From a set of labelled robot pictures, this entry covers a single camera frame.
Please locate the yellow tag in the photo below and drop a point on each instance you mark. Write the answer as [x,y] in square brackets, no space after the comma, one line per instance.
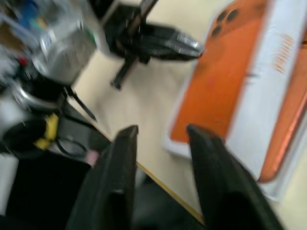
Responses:
[51,127]

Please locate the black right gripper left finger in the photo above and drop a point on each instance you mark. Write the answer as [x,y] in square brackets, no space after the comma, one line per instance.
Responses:
[110,191]

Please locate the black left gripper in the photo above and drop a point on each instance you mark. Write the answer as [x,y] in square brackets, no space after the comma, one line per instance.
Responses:
[127,31]

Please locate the orange smartphone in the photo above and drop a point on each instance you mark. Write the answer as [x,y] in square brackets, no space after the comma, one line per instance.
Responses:
[287,124]

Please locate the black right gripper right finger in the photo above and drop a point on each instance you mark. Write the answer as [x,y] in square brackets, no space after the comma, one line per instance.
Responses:
[223,191]

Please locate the silver black robot torso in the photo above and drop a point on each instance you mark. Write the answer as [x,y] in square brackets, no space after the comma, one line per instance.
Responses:
[36,187]

